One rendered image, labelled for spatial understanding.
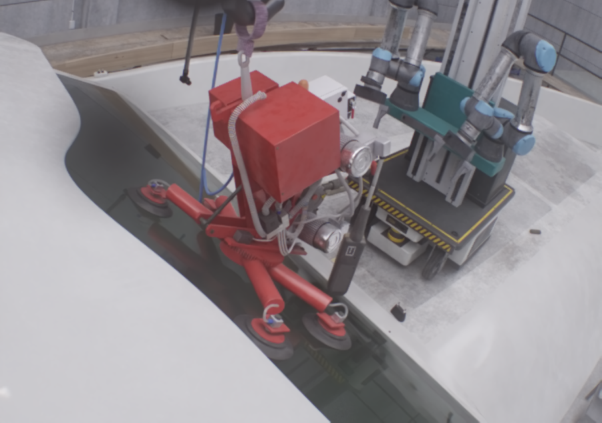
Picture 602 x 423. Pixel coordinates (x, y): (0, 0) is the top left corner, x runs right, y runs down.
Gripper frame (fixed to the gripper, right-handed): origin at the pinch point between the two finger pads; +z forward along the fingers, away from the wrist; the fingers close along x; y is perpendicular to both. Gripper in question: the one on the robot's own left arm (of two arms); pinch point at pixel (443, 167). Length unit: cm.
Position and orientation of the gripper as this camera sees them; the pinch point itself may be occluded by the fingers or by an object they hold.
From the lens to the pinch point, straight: 198.7
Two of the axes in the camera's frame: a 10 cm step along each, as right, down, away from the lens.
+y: -5.7, -1.0, -8.1
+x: 6.0, 6.3, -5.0
